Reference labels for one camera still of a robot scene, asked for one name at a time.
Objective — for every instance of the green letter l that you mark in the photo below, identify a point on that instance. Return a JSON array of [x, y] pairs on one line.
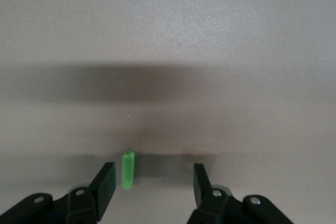
[[127, 169]]

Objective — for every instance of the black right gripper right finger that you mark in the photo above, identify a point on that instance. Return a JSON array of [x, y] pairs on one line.
[[218, 208]]

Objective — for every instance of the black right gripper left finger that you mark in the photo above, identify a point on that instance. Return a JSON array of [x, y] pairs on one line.
[[78, 205]]

